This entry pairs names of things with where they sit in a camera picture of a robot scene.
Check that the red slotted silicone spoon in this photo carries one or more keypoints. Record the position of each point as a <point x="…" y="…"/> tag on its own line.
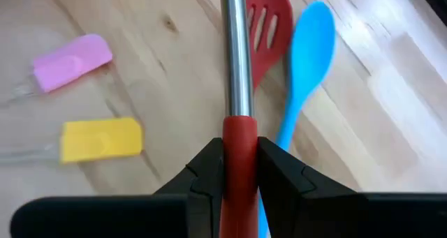
<point x="279" y="21"/>

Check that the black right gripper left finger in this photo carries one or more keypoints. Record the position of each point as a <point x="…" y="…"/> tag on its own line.
<point x="104" y="217"/>

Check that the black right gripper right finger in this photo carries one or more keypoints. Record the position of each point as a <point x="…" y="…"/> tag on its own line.
<point x="331" y="217"/>

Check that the blue silicone spoon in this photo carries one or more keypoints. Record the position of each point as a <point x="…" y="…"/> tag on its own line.
<point x="311" y="46"/>

